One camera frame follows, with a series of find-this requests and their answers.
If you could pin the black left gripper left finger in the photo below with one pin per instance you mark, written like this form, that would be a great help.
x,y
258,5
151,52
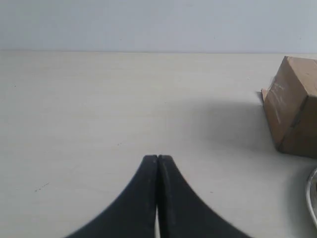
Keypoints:
x,y
133,213

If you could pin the brown cardboard box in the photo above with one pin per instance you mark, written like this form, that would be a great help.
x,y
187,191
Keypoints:
x,y
290,106

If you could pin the round silver metal tray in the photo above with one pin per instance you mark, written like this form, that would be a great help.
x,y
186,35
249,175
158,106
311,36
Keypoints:
x,y
311,195

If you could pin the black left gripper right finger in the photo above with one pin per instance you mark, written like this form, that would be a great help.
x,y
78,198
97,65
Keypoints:
x,y
181,212

